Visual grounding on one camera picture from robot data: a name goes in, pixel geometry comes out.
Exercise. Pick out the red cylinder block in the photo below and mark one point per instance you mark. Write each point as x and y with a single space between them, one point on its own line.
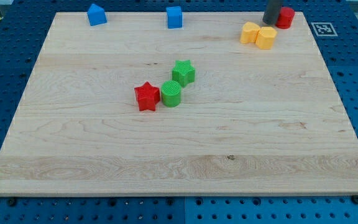
285 18

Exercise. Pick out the blue cube block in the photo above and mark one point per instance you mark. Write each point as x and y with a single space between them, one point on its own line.
174 17

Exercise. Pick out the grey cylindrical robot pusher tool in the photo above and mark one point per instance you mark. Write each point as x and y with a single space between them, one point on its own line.
272 11

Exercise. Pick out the yellow hexagon block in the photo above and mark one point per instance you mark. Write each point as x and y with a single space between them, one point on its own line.
266 38

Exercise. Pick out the white fiducial marker tag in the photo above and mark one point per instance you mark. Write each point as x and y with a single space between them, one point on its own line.
324 29

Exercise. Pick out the blue pentagon block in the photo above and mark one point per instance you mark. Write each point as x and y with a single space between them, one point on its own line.
96 15

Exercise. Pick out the yellow heart block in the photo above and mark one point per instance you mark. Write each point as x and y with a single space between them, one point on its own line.
249 32

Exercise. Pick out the red star block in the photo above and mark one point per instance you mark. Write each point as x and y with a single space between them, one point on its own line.
147 96

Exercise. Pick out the green cylinder block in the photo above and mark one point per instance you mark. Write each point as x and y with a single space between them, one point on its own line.
171 93

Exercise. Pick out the green star block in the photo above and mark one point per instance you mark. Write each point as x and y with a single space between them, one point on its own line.
183 72

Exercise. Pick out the light wooden board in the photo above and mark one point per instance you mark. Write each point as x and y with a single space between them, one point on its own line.
253 123

